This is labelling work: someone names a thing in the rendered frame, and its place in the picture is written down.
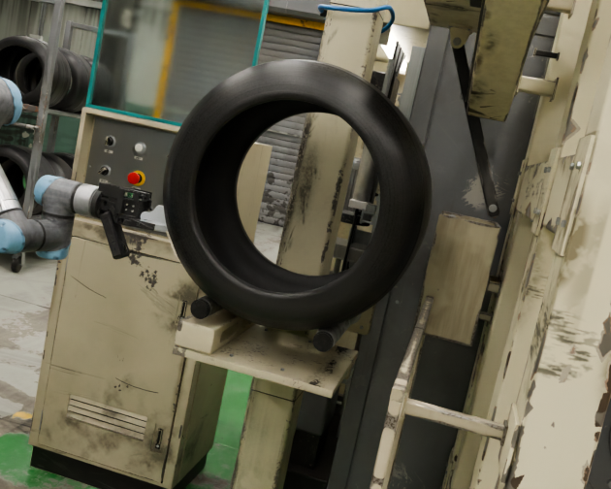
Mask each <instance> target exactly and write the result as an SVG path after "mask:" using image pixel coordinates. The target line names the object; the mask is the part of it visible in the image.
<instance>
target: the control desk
mask: <svg viewBox="0 0 611 489"><path fill-rule="evenodd" d="M179 128H180V126H175V125H171V124H167V123H162V122H157V121H152V120H148V119H143V118H138V117H134V116H129V115H125V114H116V113H111V112H107V111H102V110H97V109H92V108H86V107H84V108H82V111H81V117H80V128H79V133H78V140H77V146H76V152H75V158H74V164H73V171H72V176H71V180H74V181H78V182H82V183H86V184H90V185H95V186H99V182H109V183H112V184H113V185H117V186H121V187H129V188H137V189H141V190H144V191H148V192H152V196H151V201H152V202H151V207H150V209H148V212H151V211H154V209H155V208H156V207H157V206H159V205H160V206H163V183H164V175H165V169H166V164H167V160H168V156H169V153H170V150H171V147H172V144H173V142H174V139H175V137H176V135H177V132H178V130H179ZM272 148H273V146H268V145H263V144H259V143H254V144H253V145H252V147H251V148H250V150H249V151H248V153H247V155H246V157H245V158H244V160H243V162H242V165H241V170H240V174H239V178H238V186H237V202H238V209H239V214H240V218H241V223H242V225H243V228H244V230H245V232H246V234H247V236H248V237H249V239H250V240H251V241H252V242H254V236H255V231H256V226H257V221H258V216H259V211H260V207H261V202H262V197H263V192H264V187H265V182H266V177H267V172H268V168H269V163H270V158H271V153H272ZM121 227H122V230H123V233H124V236H125V239H126V243H127V245H128V248H129V251H130V255H129V256H127V257H124V258H121V259H113V255H112V252H111V249H110V246H109V243H108V240H107V236H106V233H105V230H104V227H103V224H102V221H101V219H99V218H96V217H93V218H92V217H88V216H84V215H80V214H75V220H74V226H73V231H72V237H71V245H70V247H69V251H68V255H67V257H66V258H65V259H62V260H58V262H57V268H56V274H55V280H54V286H53V292H52V298H51V304H50V310H49V316H48V327H47V333H46V339H45V345H44V351H43V358H42V364H41V369H40V375H39V381H38V388H37V394H36V400H35V406H34V411H33V417H32V424H31V430H30V436H29V442H28V444H31V445H33V449H32V455H31V461H30V466H31V467H34V468H37V469H40V470H43V471H46V472H49V473H54V474H57V475H60V476H63V477H66V478H69V479H72V480H74V481H77V482H80V483H83V484H86V485H90V486H93V487H96V488H99V489H185V488H186V487H187V486H188V484H189V483H190V482H191V481H192V480H193V479H194V478H195V477H196V476H197V475H198V474H199V473H200V471H201V470H202V469H203V468H204V467H205V463H206V459H207V454H208V452H209V451H210V450H211V449H212V446H213V441H214V436H215V431H216V426H217V421H218V416H219V411H220V407H221V402H222V397H223V392H224V387H225V382H226V377H227V373H228V370H227V369H224V368H220V367H217V366H214V365H210V364H207V363H203V362H200V361H196V360H193V359H189V358H186V357H182V356H178V355H175V354H173V348H174V346H175V338H176V333H177V324H178V321H179V320H181V319H182V318H184V317H186V316H188V315H190V314H192V313H191V309H190V308H191V304H192V303H193V302H194V301H195V300H197V299H199V298H201V297H204V296H206V294H205V293H204V292H203V291H202V290H201V289H200V288H199V286H198V285H197V284H196V283H195V282H194V281H193V279H192V278H191V277H190V275H189V274H188V273H187V272H186V271H185V269H184V268H183V266H182V264H181V262H180V261H179V259H178V257H176V256H175V254H174V251H173V249H172V246H171V243H170V241H169V238H168V236H167V233H165V232H158V231H152V230H146V229H142V228H137V227H130V226H125V225H121Z"/></svg>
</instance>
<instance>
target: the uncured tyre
mask: <svg viewBox="0 0 611 489"><path fill-rule="evenodd" d="M308 113H324V114H334V115H338V116H339V117H341V118H342V119H343V120H344V121H346V122H347V123H348V124H349V125H350V126H351V127H352V128H353V129H354V130H355V131H356V133H357V134H358V135H359V136H360V138H361V139H362V140H363V142H364V143H365V145H366V147H367V149H368V150H369V152H370V155H371V158H372V160H373V163H374V166H375V169H376V172H377V176H378V181H379V190H380V206H379V214H378V218H377V223H376V226H375V229H374V232H373V235H372V237H371V240H370V243H369V245H368V246H367V248H366V250H365V251H364V253H363V254H362V256H361V257H360V258H359V260H358V261H357V262H356V263H355V264H354V266H353V267H351V268H349V269H347V270H344V271H342V272H339V273H335V274H331V275H324V276H308V275H302V274H297V273H294V272H291V271H288V270H286V269H283V268H281V267H279V266H278V265H276V264H275V263H274V262H272V261H271V260H269V259H268V258H267V257H266V256H265V255H263V254H262V253H261V252H260V251H259V250H258V248H257V247H256V246H255V245H254V244H253V242H252V241H251V240H250V239H249V237H248V236H247V234H246V232H245V230H244V228H243V225H242V223H241V218H240V214H239V209H238V202H237V186H238V178H239V174H240V170H241V165H242V162H243V160H244V158H245V157H246V155H247V153H248V151H249V150H250V148H251V147H252V145H253V144H254V143H255V142H256V140H257V139H258V138H259V137H260V136H261V135H262V134H263V133H264V132H265V131H267V130H268V129H269V128H271V127H272V126H273V125H275V124H277V123H278V122H280V121H281V120H283V119H285V118H288V117H291V116H294V115H297V114H308ZM432 195H433V193H432V179H431V172H430V167H429V163H428V159H427V156H426V153H425V151H424V148H423V146H422V144H421V141H420V139H419V137H418V135H417V134H416V132H415V130H414V128H413V127H412V125H411V124H410V122H409V121H408V119H407V118H406V117H405V116H404V114H403V113H402V112H401V111H400V110H399V108H398V107H397V106H396V105H395V104H394V103H393V102H392V101H391V100H390V99H389V98H388V97H387V96H386V95H385V94H384V93H382V92H381V91H380V90H379V89H378V88H377V87H375V86H374V85H373V84H371V83H370V82H368V81H366V80H365V79H363V78H362V77H360V76H358V75H356V74H354V73H352V72H350V71H348V70H346V69H343V68H341V67H339V66H336V65H333V64H329V63H326V62H321V61H315V60H307V59H283V60H276V61H271V62H266V63H262V64H259V65H256V66H253V67H250V68H248V69H245V70H243V71H241V72H239V73H237V74H235V75H233V76H232V77H230V78H228V79H227V80H225V81H223V82H222V83H220V84H219V85H217V86H216V87H215V88H213V89H212V90H211V91H210V92H209V93H208V94H206V95H205V96H204V97H203V98H202V99H201V100H200V101H199V103H198V104H197V105H196V106H195V107H194V108H193V109H192V111H191V112H190V113H189V115H188V116H187V118H186V119H185V120H184V121H183V123H182V124H181V126H180V128H179V130H178V132H177V135H176V137H175V139H174V142H173V144H172V147H171V150H170V153H169V156H168V160H167V164H166V169H165V175H164V183H163V206H164V214H165V220H166V225H167V229H168V232H169V235H170V238H171V240H172V243H173V245H174V248H175V250H176V253H177V257H178V259H179V261H180V262H181V264H182V266H183V268H184V269H185V271H186V272H187V273H188V274H189V275H190V277H191V278H192V279H193V281H194V282H195V283H196V284H197V285H198V286H199V288H200V289H201V290H202V291H203V292H204V293H205V294H206V295H208V296H209V297H210V298H211V299H212V300H213V301H214V302H216V303H217V304H218V305H219V306H220V307H222V308H223V309H225V310H227V311H228V312H230V313H232V314H234V315H236V316H238V317H240V318H242V319H244V320H247V321H250V322H252V323H255V324H259V325H262V326H266V327H270V328H275V329H282V330H292V331H304V330H314V329H321V328H325V327H330V326H333V325H337V324H339V323H341V322H344V321H346V320H349V319H351V318H353V317H355V316H357V315H359V314H361V313H362V312H364V311H366V310H368V309H369V308H371V307H372V306H373V305H375V304H376V303H377V302H379V301H380V300H381V299H382V298H383V297H384V296H385V295H386V294H388V293H389V292H390V290H391V289H392V288H393V287H394V286H395V285H396V284H397V283H398V281H399V280H400V279H401V277H402V276H403V274H404V273H405V271H406V270H407V269H408V267H409V266H410V264H411V263H412V261H413V260H414V258H415V256H416V254H417V253H418V251H419V249H420V247H421V244H422V242H423V241H424V238H425V235H426V232H427V229H428V225H429V221H430V216H431V209H432Z"/></svg>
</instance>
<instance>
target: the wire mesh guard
mask: <svg viewBox="0 0 611 489"><path fill-rule="evenodd" d="M433 301H434V297H432V296H427V297H426V300H425V303H424V305H423V307H422V310H421V312H420V315H419V318H418V320H417V323H416V326H415V328H414V331H413V334H412V336H411V339H410V342H409V344H408V347H407V350H406V353H405V355H404V357H403V360H402V364H401V367H400V369H399V372H398V375H397V377H396V380H395V383H394V385H393V388H392V392H391V396H390V402H389V406H388V410H387V414H386V418H385V423H384V427H383V431H382V436H381V440H380V444H379V448H378V452H377V456H376V460H375V465H374V469H373V473H372V478H371V482H370V489H389V487H390V483H391V478H392V474H393V470H394V466H395V463H396V458H397V454H398V450H399V446H400V441H401V437H402V430H403V425H404V421H405V418H406V414H404V416H403V418H401V413H402V405H403V401H404V397H405V394H406V393H409V396H408V398H409V399H410V397H411V393H412V388H413V384H414V380H415V377H416V373H417V368H418V364H419V360H420V356H421V351H422V347H423V343H424V339H425V335H423V334H424V331H425V328H426V324H427V321H428V318H429V314H430V311H431V308H432V304H433Z"/></svg>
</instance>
